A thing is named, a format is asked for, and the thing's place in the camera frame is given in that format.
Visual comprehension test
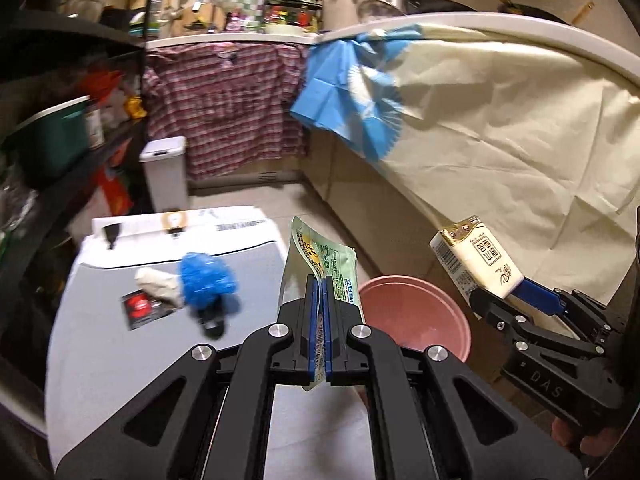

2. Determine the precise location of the cream drink carton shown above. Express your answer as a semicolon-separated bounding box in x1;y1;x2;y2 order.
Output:
430;216;524;304

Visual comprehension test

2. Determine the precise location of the green snack wrapper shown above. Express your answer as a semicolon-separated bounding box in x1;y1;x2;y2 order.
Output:
279;217;362;391

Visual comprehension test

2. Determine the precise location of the blue plastic bag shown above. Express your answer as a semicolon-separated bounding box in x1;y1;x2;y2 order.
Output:
179;252;238;310

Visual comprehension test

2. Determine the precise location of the cream paper bag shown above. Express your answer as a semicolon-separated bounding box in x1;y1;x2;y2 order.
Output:
134;266;184;308

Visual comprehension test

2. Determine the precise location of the white lidded trash bin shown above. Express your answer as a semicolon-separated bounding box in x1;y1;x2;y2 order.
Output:
139;136;189;212

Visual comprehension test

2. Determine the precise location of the person's right hand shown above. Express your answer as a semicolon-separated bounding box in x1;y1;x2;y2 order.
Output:
551;417;625;457

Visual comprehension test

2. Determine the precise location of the pink plastic basin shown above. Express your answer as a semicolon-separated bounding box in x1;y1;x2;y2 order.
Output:
359;275;472;362

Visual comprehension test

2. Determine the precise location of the cream tablecloth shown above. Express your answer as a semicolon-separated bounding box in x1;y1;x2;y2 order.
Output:
368;23;639;301

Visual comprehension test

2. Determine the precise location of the black red crab packet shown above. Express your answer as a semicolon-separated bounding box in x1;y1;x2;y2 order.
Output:
122;289;175;330

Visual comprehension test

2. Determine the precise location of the red plaid shirt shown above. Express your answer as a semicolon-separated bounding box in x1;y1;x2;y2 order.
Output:
143;42;309;182

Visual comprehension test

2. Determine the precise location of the blue patterned cloth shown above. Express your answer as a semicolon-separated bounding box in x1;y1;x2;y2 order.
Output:
291;25;422;162

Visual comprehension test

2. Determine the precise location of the yellow toy on shelf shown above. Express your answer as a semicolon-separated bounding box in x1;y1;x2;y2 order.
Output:
124;96;148;120

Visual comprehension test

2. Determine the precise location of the black metal shelf rack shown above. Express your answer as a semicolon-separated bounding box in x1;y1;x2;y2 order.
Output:
1;0;153;413

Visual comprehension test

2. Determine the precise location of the black frying pan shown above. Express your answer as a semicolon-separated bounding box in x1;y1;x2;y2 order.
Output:
398;0;474;15

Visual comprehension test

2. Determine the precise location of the green storage box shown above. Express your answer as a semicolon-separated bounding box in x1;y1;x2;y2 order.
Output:
14;96;90;174

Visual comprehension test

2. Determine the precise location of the black dish rack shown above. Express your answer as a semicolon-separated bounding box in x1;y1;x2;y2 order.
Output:
262;0;323;36

